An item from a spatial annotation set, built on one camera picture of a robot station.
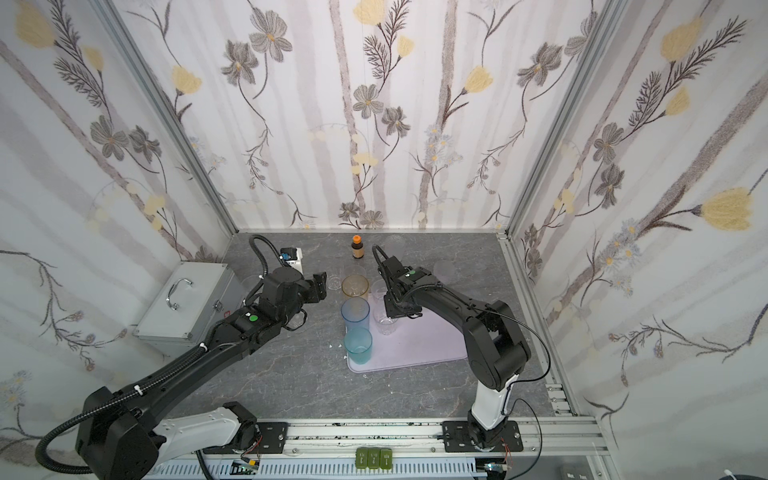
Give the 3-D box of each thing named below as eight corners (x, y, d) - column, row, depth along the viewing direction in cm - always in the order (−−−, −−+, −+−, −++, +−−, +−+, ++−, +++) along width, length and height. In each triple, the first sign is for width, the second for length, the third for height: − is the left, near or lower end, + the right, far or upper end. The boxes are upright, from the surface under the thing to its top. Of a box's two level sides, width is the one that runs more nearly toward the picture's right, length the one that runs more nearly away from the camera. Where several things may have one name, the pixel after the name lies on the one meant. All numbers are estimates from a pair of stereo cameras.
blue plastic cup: (344, 342, 93) (339, 320, 81) (346, 319, 98) (342, 296, 87) (369, 342, 93) (367, 321, 82) (370, 319, 98) (368, 296, 87)
